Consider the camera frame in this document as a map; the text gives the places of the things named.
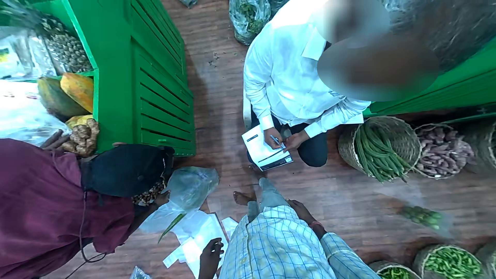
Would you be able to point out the bag of round green vegetables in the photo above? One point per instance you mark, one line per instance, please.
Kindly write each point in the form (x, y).
(422, 217)

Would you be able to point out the large woven basket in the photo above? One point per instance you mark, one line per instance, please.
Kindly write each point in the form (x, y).
(480, 141)

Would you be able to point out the white-rimmed woven basket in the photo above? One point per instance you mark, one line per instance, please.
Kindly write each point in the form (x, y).
(438, 177)

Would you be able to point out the plastic bag with greens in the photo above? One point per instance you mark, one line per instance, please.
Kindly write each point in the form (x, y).
(250, 23)

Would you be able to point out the yellow fruit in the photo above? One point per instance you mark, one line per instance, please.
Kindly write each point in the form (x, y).
(75, 121)

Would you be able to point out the ginger root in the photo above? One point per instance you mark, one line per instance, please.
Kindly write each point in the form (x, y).
(82, 136)

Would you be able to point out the person's left fingers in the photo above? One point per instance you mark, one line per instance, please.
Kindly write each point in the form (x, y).
(219, 247)

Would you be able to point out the pile of long green vegetables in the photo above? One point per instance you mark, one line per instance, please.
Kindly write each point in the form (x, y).
(376, 153)

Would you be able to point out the person's right hand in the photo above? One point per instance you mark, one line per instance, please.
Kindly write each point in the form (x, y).
(303, 212)

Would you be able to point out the person's body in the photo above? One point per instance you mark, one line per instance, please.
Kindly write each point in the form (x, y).
(275, 248)

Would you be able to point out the person's legs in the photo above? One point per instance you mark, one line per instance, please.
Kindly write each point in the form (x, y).
(271, 195)

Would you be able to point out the green display stand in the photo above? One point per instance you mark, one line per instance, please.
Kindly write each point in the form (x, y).
(457, 87)

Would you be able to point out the white chair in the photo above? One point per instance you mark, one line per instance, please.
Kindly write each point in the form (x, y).
(247, 112)

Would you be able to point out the orange papaya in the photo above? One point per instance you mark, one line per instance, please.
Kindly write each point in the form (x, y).
(79, 89)

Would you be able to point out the green papaya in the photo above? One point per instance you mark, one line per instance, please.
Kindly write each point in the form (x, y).
(58, 97)

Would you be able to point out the stack of white papers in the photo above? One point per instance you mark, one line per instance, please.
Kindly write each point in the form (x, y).
(203, 240)

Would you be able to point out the small clear plastic bag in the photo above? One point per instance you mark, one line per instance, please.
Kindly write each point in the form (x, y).
(139, 273)

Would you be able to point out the black cap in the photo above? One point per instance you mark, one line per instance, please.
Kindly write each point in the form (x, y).
(120, 170)

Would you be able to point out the white translucent plastic bag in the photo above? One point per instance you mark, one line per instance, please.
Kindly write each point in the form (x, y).
(159, 223)

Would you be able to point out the pile of purple root vegetables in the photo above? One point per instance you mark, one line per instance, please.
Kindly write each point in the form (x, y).
(443, 153)

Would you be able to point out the green slatted shelf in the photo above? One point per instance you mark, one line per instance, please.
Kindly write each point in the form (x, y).
(116, 77)

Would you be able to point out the pile of green chillies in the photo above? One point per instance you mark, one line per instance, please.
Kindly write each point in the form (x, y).
(396, 273)
(451, 262)

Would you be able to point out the person's left hand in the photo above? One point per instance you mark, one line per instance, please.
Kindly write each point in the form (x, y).
(210, 256)

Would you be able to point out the person's right forearm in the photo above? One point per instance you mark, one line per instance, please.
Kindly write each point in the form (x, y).
(341, 251)

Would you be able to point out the pale green plastic bag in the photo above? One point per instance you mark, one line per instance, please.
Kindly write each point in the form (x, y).
(193, 186)

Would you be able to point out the large clear plastic wrap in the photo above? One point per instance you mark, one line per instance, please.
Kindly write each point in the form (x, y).
(461, 23)

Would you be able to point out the person's right fingers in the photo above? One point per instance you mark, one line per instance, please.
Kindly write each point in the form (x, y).
(293, 204)

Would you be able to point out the blue pen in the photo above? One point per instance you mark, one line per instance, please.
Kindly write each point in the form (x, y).
(275, 140)

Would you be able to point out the long green leaf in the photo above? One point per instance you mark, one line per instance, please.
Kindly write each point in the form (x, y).
(170, 228)

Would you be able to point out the pineapple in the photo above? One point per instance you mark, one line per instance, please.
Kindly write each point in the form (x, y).
(68, 46)

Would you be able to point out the person's left forearm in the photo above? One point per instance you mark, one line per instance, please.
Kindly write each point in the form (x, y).
(207, 274)

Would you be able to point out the printed white paper sheet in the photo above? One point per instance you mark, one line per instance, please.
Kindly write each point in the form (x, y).
(259, 149)

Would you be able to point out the pile of small brown roots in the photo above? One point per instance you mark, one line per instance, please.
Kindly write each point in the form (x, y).
(149, 195)

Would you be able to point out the large translucent plastic bag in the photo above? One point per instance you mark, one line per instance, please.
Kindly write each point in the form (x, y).
(23, 112)

